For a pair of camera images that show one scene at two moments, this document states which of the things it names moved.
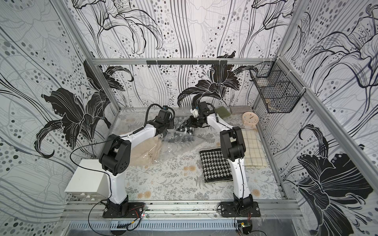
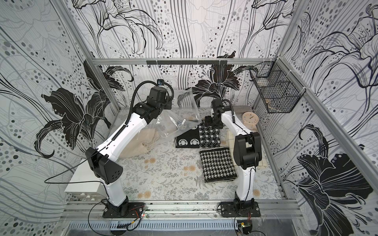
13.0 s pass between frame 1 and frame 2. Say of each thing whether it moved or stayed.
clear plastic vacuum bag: moved
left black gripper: moved
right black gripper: moved
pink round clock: stayed
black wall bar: stayed
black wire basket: stayed
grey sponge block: stayed
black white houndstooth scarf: stayed
